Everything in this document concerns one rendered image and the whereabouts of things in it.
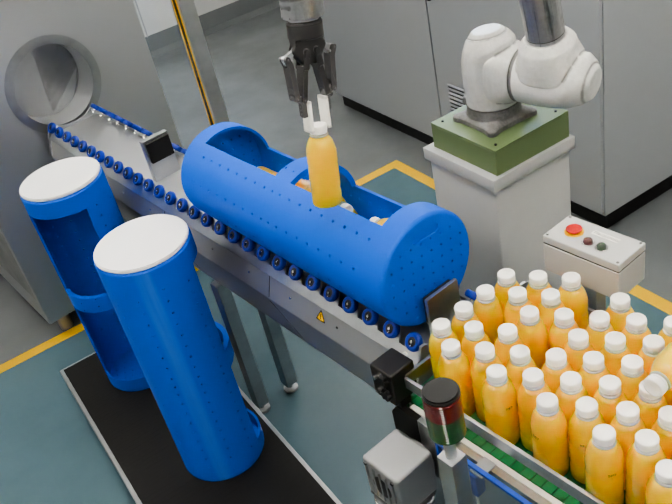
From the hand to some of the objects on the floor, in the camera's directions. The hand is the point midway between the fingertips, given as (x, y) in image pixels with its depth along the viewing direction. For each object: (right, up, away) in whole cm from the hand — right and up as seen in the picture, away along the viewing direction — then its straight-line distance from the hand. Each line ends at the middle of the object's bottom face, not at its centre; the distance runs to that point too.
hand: (316, 114), depth 176 cm
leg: (-24, -90, +140) cm, 168 cm away
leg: (-13, -83, +147) cm, 169 cm away
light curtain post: (-22, -56, +189) cm, 198 cm away
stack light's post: (+45, -153, +28) cm, 162 cm away
